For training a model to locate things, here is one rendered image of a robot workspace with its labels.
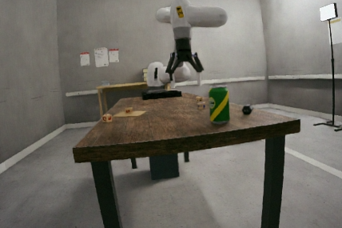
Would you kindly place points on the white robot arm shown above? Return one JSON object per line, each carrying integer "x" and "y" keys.
{"x": 183, "y": 17}

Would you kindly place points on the beige square mat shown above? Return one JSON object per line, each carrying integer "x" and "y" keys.
{"x": 134, "y": 114}

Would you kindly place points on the green drink can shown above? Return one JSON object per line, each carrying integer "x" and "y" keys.
{"x": 219, "y": 105}

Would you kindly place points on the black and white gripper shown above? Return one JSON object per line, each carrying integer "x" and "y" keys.
{"x": 183, "y": 48}

